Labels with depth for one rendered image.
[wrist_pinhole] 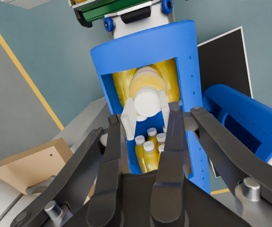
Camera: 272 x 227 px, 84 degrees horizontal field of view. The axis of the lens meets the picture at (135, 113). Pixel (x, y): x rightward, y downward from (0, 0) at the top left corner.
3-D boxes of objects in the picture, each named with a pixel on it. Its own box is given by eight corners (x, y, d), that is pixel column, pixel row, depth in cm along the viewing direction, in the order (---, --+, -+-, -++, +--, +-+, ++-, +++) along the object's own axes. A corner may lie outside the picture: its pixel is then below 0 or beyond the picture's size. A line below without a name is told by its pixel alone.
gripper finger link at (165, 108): (161, 108, 15) (168, 107, 15) (158, 90, 21) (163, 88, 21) (166, 134, 16) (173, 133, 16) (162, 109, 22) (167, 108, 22)
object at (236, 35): (210, 169, 194) (215, 178, 180) (174, 53, 143) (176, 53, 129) (255, 158, 181) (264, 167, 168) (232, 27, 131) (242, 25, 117)
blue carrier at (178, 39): (151, 206, 89) (156, 271, 63) (102, 50, 57) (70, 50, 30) (200, 198, 86) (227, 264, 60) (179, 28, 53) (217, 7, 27)
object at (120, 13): (125, 26, 56) (119, 21, 44) (123, 19, 55) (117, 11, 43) (152, 18, 54) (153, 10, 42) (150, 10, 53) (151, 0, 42)
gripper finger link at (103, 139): (124, 144, 15) (96, 149, 16) (129, 121, 20) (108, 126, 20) (119, 132, 14) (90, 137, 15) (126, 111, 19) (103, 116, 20)
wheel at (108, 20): (110, 30, 51) (115, 29, 52) (106, 15, 50) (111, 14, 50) (105, 33, 55) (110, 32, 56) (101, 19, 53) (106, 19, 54)
